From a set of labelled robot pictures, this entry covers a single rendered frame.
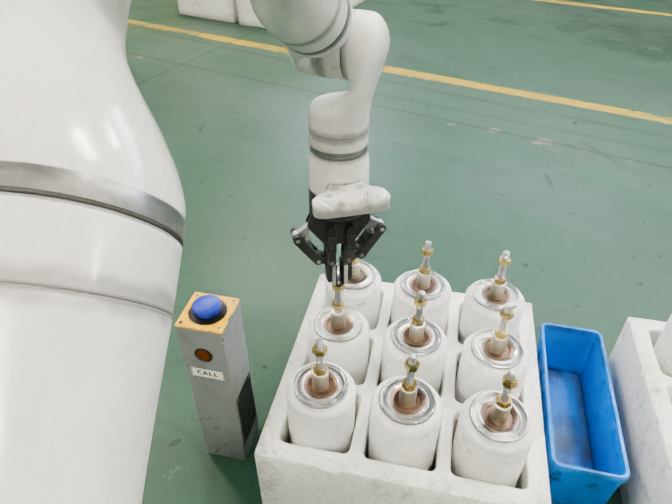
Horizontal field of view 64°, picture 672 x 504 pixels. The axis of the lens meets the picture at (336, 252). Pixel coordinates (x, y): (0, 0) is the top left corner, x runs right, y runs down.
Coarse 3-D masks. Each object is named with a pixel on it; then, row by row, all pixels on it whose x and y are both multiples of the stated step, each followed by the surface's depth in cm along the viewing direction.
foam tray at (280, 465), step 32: (320, 288) 100; (384, 288) 100; (384, 320) 93; (448, 320) 93; (448, 352) 88; (448, 384) 83; (448, 416) 78; (256, 448) 74; (288, 448) 74; (352, 448) 74; (448, 448) 74; (544, 448) 74; (288, 480) 76; (320, 480) 74; (352, 480) 72; (384, 480) 71; (416, 480) 70; (448, 480) 70; (544, 480) 70
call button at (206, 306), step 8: (200, 296) 76; (208, 296) 76; (216, 296) 76; (192, 304) 75; (200, 304) 75; (208, 304) 75; (216, 304) 75; (200, 312) 74; (208, 312) 74; (216, 312) 74
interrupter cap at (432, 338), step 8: (400, 320) 83; (408, 320) 83; (424, 320) 83; (392, 328) 82; (400, 328) 82; (408, 328) 82; (432, 328) 82; (392, 336) 80; (400, 336) 80; (408, 336) 81; (424, 336) 81; (432, 336) 80; (440, 336) 80; (400, 344) 79; (408, 344) 79; (416, 344) 80; (424, 344) 79; (432, 344) 79; (440, 344) 79; (408, 352) 78; (416, 352) 78; (424, 352) 78; (432, 352) 78
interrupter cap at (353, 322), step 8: (320, 312) 84; (328, 312) 84; (352, 312) 84; (320, 320) 83; (328, 320) 83; (352, 320) 83; (360, 320) 83; (320, 328) 82; (328, 328) 82; (344, 328) 82; (352, 328) 82; (360, 328) 82; (320, 336) 80; (328, 336) 80; (336, 336) 80; (344, 336) 80; (352, 336) 80
